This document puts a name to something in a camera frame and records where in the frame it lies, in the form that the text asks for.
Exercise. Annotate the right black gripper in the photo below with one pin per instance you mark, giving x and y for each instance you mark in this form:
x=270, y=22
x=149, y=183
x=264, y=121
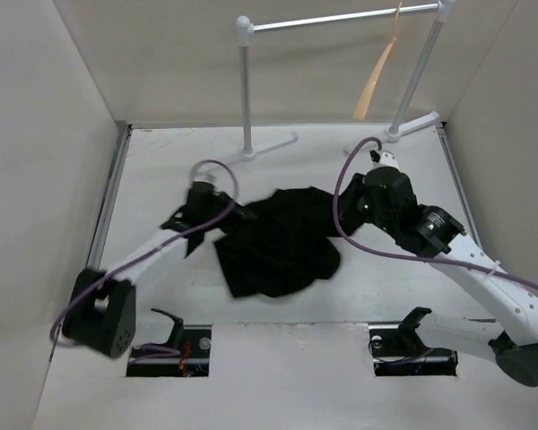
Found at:
x=349, y=196

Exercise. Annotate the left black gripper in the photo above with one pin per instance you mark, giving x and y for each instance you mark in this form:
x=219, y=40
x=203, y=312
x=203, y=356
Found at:
x=221, y=198

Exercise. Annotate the black trousers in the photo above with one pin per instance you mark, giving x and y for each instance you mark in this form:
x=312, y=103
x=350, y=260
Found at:
x=285, y=249

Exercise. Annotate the beige wooden hanger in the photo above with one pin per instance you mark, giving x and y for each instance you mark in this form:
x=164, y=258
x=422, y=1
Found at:
x=362, y=107

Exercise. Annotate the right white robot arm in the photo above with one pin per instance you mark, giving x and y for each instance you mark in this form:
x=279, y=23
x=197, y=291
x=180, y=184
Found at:
x=510, y=340

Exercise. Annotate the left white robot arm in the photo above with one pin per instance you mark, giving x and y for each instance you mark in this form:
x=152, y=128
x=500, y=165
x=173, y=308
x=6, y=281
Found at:
x=101, y=314

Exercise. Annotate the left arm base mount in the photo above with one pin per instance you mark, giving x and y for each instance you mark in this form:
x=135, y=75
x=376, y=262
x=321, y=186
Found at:
x=188, y=358

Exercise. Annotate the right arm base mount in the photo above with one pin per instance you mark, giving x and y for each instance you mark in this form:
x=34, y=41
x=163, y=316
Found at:
x=397, y=356

